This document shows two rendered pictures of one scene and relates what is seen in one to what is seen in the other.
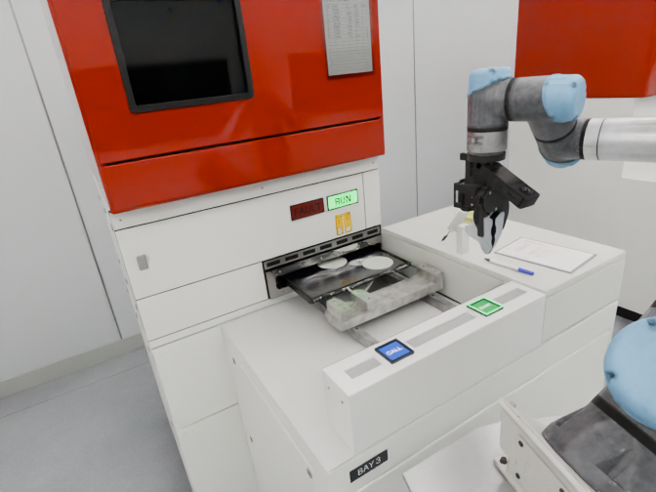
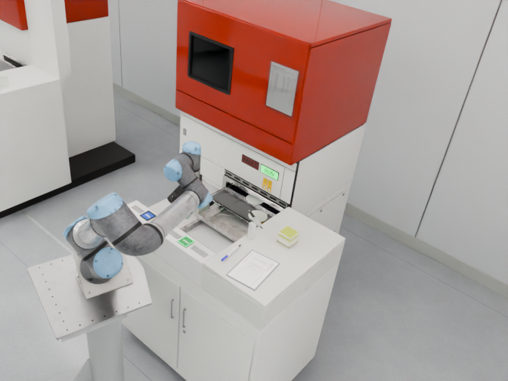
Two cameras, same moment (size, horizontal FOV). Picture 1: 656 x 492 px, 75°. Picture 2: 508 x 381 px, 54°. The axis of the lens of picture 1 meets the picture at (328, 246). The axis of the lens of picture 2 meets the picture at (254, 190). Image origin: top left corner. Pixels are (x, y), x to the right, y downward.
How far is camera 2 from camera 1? 227 cm
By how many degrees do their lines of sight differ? 58
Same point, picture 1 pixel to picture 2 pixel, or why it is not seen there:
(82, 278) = not seen: hidden behind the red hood
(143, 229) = (188, 119)
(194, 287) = not seen: hidden behind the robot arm
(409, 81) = not seen: outside the picture
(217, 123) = (213, 97)
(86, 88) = (178, 60)
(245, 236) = (221, 152)
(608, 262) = (248, 295)
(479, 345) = (167, 246)
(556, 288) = (209, 268)
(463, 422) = (161, 272)
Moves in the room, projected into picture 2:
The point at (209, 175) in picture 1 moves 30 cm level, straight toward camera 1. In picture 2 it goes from (205, 116) to (154, 126)
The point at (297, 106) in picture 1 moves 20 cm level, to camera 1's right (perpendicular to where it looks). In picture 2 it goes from (247, 110) to (262, 129)
